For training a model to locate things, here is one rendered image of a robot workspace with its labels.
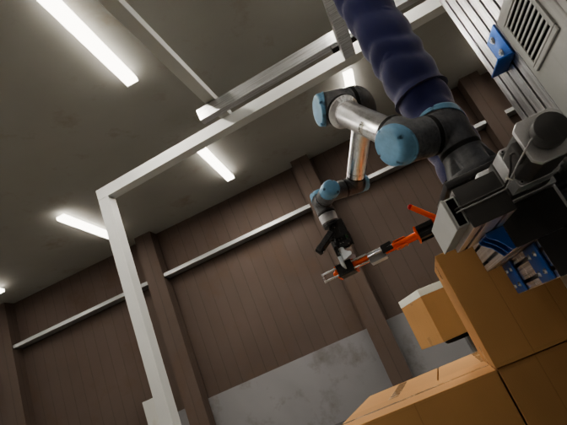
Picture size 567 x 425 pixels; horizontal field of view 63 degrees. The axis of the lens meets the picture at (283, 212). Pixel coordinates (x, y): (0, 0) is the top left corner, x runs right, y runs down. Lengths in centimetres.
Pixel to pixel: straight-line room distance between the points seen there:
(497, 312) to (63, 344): 801
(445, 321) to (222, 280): 473
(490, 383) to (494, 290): 29
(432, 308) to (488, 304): 190
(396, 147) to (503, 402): 88
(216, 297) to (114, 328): 187
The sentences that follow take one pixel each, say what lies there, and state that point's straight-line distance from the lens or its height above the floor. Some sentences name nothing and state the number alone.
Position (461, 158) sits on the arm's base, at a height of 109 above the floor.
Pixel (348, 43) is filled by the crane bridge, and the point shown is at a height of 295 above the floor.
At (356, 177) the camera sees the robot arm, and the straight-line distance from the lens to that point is 187.
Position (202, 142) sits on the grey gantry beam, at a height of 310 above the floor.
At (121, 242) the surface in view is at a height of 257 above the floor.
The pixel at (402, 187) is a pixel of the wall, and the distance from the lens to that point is 745.
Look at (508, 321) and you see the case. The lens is 168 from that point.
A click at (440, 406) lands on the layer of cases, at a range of 169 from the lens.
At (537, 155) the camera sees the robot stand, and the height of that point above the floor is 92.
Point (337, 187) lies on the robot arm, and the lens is 184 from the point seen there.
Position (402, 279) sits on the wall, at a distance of 712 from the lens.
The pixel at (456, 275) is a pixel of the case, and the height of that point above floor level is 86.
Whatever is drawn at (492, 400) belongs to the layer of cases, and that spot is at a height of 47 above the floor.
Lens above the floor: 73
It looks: 20 degrees up
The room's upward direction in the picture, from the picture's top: 23 degrees counter-clockwise
